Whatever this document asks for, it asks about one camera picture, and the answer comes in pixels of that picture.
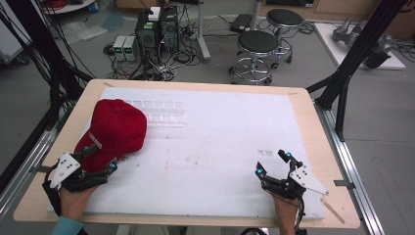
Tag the black round stool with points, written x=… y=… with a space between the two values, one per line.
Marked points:
x=284 y=17
x=257 y=41

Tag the aluminium frame rail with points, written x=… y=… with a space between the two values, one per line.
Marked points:
x=29 y=156
x=349 y=169

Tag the thin wooden stick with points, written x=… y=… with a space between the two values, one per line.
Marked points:
x=332 y=211

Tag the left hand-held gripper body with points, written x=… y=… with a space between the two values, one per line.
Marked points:
x=67 y=167

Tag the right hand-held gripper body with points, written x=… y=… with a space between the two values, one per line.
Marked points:
x=301 y=179

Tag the black flat box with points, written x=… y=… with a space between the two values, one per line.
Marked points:
x=240 y=23

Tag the white power strip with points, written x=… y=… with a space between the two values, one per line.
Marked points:
x=154 y=13

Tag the red cap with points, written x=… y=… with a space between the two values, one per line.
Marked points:
x=114 y=130

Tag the white floor platform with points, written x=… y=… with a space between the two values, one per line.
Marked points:
x=329 y=45

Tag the electronics equipment rack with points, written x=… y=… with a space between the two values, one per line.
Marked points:
x=163 y=70

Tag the white foam mat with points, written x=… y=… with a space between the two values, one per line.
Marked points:
x=212 y=147

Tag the grey power supply unit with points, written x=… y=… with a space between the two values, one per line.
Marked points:
x=131 y=48
x=119 y=47

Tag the grey metal post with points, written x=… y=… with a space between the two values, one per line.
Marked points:
x=203 y=32
x=256 y=14

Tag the round white table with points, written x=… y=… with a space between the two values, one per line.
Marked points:
x=70 y=6

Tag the person's left hand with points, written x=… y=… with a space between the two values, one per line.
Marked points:
x=76 y=202

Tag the black computer tower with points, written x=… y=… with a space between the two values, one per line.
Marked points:
x=169 y=29
x=147 y=36

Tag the person's right hand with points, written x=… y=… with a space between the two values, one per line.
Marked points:
x=285 y=212

